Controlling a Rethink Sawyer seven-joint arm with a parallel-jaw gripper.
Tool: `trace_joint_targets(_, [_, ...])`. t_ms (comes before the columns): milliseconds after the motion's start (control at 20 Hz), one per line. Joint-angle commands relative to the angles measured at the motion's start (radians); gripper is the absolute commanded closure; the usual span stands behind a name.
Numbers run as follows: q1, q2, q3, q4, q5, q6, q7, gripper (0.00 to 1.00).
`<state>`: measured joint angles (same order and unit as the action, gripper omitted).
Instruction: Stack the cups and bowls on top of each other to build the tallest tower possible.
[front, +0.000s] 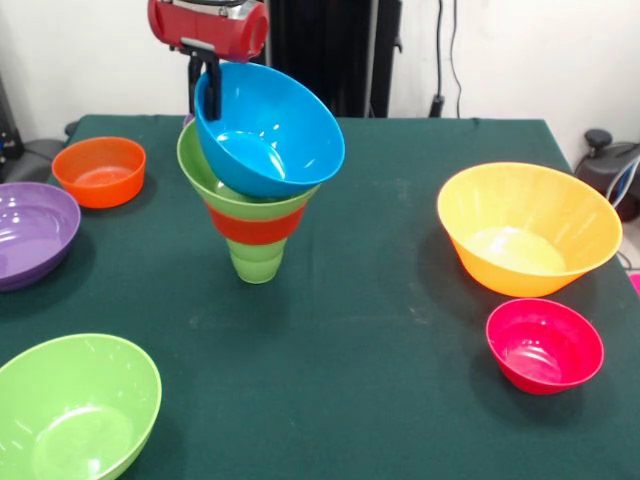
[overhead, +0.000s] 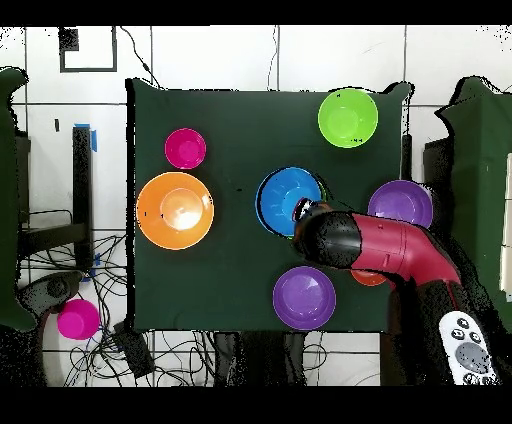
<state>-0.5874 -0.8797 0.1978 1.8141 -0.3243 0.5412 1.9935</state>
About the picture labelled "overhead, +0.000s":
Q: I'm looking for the pink bowl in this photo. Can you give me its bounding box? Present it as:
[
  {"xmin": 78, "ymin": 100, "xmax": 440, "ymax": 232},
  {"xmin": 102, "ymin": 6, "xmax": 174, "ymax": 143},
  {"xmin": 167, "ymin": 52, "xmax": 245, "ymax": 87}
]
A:
[{"xmin": 164, "ymin": 127, "xmax": 208, "ymax": 170}]

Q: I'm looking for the blue bowl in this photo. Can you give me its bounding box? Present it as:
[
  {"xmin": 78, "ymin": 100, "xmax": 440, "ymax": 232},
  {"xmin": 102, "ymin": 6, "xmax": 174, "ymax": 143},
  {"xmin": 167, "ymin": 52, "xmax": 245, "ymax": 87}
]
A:
[{"xmin": 254, "ymin": 166, "xmax": 326, "ymax": 238}]

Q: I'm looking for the large green bowl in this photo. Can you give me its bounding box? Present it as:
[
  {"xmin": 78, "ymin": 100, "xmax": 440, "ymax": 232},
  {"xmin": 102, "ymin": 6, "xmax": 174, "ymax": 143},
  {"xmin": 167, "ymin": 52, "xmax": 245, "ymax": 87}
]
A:
[{"xmin": 317, "ymin": 87, "xmax": 380, "ymax": 150}]

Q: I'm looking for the large orange bowl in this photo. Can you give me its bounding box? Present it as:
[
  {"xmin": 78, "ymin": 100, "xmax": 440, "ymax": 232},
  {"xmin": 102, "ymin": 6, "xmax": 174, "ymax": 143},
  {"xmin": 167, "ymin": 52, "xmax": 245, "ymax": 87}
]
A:
[{"xmin": 136, "ymin": 171, "xmax": 216, "ymax": 251}]

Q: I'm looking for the black cable with connector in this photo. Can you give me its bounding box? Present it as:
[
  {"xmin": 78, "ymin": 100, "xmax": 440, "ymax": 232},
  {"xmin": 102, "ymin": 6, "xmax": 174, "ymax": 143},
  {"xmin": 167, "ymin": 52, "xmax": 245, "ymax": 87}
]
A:
[{"xmin": 119, "ymin": 25, "xmax": 162, "ymax": 90}]

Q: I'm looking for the dark green table cloth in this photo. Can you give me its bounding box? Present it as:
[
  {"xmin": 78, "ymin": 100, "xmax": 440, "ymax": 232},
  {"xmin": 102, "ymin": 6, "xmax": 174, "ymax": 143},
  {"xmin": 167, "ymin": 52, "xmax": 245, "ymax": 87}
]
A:
[{"xmin": 125, "ymin": 77, "xmax": 413, "ymax": 335}]

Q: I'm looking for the tangle of black cables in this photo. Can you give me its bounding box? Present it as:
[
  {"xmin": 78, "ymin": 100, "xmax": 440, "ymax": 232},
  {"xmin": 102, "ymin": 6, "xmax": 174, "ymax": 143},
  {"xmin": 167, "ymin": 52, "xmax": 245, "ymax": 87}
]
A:
[{"xmin": 17, "ymin": 207, "xmax": 329, "ymax": 387}]

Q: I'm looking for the black metal stool frame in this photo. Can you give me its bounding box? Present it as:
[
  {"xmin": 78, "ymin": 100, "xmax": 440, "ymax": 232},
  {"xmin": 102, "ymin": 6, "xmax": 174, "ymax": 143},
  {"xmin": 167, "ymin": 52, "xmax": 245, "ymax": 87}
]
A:
[{"xmin": 17, "ymin": 125, "xmax": 95, "ymax": 273}]

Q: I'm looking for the pink cup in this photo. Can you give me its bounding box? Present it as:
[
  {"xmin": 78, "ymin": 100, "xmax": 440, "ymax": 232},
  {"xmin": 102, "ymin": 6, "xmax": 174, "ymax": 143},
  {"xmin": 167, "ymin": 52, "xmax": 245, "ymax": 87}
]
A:
[{"xmin": 56, "ymin": 298, "xmax": 101, "ymax": 341}]

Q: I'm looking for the black power adapter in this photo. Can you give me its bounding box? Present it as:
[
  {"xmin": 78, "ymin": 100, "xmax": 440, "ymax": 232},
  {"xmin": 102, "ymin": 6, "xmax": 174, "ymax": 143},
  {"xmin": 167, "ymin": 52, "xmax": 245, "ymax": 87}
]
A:
[{"xmin": 111, "ymin": 321, "xmax": 156, "ymax": 379}]

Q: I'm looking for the green cloth covered table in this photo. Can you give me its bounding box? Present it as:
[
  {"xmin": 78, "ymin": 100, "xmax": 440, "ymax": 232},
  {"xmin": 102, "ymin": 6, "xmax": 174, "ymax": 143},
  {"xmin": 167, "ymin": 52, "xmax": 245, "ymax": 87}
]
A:
[
  {"xmin": 0, "ymin": 66, "xmax": 38, "ymax": 333},
  {"xmin": 434, "ymin": 75, "xmax": 512, "ymax": 333}
]

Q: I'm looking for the black pedestal column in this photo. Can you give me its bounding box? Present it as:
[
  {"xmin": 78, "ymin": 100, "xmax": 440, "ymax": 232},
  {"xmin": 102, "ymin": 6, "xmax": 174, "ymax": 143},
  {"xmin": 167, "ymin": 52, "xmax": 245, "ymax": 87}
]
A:
[{"xmin": 213, "ymin": 331, "xmax": 309, "ymax": 387}]

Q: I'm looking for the purple bowl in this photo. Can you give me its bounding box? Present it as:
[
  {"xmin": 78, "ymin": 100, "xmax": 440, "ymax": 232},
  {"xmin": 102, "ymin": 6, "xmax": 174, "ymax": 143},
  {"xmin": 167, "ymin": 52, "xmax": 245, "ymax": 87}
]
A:
[
  {"xmin": 272, "ymin": 265, "xmax": 338, "ymax": 332},
  {"xmin": 367, "ymin": 179, "xmax": 434, "ymax": 230}
]

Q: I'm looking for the black grey base foot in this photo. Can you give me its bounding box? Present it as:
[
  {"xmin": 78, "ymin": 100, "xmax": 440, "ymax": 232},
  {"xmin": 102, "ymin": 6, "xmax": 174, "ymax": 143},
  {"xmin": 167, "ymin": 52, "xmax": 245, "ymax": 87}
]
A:
[{"xmin": 17, "ymin": 270, "xmax": 85, "ymax": 319}]

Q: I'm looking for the red-orange bowl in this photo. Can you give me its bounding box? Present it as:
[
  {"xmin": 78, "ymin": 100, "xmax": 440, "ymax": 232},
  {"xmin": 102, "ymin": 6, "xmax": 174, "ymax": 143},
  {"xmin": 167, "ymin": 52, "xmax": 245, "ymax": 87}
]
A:
[{"xmin": 350, "ymin": 269, "xmax": 388, "ymax": 288}]

